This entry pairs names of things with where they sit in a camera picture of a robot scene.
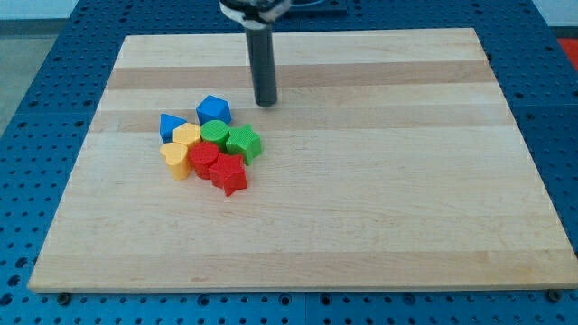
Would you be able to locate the white and black rod mount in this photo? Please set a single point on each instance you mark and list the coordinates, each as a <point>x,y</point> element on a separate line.
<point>254,14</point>

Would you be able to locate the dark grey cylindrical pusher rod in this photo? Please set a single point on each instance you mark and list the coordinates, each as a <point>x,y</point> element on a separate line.
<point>262,64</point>

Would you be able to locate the green star block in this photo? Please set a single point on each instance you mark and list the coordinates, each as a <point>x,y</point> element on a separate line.
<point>245,141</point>

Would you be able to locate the red star block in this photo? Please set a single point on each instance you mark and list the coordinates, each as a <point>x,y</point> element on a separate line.
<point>228,173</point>

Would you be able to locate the blue cube block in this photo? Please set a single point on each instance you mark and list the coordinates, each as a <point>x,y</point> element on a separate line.
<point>213,108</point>

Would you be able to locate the green cylinder block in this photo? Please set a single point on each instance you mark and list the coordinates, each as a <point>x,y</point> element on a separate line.
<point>217,132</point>

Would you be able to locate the yellow pentagon block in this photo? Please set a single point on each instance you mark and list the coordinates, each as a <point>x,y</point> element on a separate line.
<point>187,134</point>

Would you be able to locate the blue triangle block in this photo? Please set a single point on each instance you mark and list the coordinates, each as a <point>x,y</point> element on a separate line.
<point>167,124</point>

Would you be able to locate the red cylinder block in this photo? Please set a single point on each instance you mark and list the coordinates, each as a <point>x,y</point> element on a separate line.
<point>202,156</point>

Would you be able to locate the yellow heart block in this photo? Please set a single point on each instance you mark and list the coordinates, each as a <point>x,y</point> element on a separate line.
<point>177,160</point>

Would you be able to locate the light wooden board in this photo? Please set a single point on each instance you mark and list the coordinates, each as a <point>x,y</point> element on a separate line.
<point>391,162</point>

